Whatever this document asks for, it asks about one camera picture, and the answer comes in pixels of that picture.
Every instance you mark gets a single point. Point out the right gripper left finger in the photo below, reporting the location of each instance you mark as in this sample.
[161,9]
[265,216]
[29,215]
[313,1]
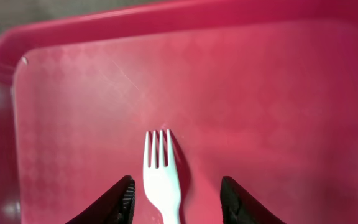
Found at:
[115,206]

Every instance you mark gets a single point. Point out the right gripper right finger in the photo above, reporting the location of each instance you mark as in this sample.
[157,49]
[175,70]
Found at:
[240,207]

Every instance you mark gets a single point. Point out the pink plastic fork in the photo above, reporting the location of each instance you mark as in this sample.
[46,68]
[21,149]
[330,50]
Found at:
[160,176]

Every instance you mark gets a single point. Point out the red serving tray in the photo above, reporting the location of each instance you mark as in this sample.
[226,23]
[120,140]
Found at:
[265,92]

